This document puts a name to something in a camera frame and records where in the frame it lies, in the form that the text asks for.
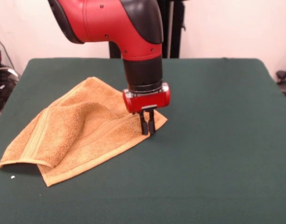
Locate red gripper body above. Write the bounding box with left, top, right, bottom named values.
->
left=122, top=82, right=172, bottom=115

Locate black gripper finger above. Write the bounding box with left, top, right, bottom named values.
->
left=138, top=109, right=150, bottom=136
left=148, top=108, right=157, bottom=135

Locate tan terry towel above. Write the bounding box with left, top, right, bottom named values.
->
left=0, top=76, right=168, bottom=187

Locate dark green table cloth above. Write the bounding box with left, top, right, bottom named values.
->
left=0, top=57, right=286, bottom=224

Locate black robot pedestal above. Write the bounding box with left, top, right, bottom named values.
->
left=108, top=0, right=187, bottom=59

